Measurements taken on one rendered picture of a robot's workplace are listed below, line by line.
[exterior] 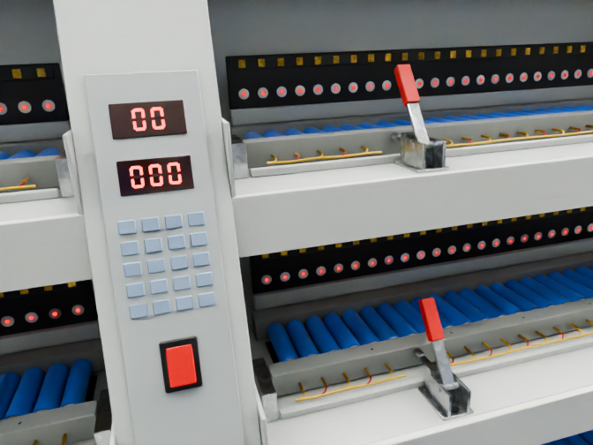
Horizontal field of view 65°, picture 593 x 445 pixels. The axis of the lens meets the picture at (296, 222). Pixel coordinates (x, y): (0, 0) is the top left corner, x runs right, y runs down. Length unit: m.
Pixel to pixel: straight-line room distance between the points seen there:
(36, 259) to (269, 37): 0.35
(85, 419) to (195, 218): 0.19
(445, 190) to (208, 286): 0.19
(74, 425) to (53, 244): 0.16
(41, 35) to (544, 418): 0.58
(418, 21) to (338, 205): 0.35
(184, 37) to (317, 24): 0.27
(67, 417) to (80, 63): 0.26
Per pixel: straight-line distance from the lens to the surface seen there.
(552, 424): 0.49
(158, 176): 0.32
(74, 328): 0.51
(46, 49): 0.56
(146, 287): 0.32
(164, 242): 0.32
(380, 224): 0.36
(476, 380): 0.47
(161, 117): 0.32
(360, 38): 0.60
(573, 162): 0.46
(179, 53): 0.34
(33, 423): 0.43
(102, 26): 0.34
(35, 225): 0.33
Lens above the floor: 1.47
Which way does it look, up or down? 3 degrees down
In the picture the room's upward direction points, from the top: 7 degrees counter-clockwise
